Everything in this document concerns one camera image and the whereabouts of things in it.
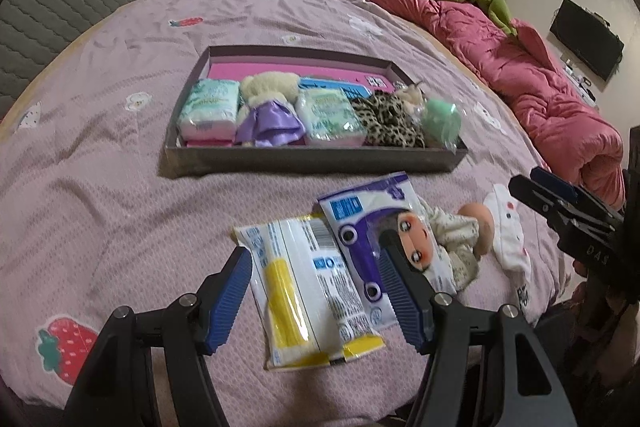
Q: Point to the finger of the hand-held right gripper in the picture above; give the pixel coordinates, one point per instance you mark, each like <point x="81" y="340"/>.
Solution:
<point x="555" y="184"/>
<point x="535" y="194"/>

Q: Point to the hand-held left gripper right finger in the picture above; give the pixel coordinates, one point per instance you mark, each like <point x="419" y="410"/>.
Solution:
<point x="400" y="304"/>

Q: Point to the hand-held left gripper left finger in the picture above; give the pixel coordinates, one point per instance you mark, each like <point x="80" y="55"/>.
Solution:
<point x="227" y="299"/>

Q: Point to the white doll hat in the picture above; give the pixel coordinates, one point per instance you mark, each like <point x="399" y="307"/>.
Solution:
<point x="505" y="227"/>

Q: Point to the yellow and white wipes packet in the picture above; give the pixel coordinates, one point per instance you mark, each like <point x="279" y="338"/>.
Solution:
<point x="290" y="287"/>

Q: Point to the soft doll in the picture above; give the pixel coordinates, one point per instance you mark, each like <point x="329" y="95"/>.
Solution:
<point x="450" y="232"/>

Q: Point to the purple and white wipes packet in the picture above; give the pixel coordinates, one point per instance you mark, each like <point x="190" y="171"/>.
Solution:
<point x="360" y="217"/>

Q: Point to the green sponge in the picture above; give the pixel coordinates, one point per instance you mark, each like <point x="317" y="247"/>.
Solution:
<point x="440" y="122"/>

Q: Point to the dark cardboard box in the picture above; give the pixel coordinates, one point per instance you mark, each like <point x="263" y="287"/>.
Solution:
<point x="300" y="159"/>

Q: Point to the leopard print scarf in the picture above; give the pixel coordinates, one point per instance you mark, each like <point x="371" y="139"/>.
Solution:
<point x="385" y="122"/>

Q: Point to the green floral tissue pack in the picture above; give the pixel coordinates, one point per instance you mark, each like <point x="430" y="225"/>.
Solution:
<point x="327" y="117"/>
<point x="207" y="107"/>

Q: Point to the pink quilt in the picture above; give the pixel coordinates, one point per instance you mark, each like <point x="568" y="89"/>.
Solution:
<point x="525" y="82"/>

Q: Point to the purple patterned bedsheet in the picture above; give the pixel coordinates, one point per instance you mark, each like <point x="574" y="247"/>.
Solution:
<point x="125" y="187"/>

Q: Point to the pink and blue book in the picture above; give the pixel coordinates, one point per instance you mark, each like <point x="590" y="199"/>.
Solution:
<point x="260" y="71"/>

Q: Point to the black wall television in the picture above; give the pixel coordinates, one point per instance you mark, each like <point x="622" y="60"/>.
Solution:
<point x="585" y="37"/>

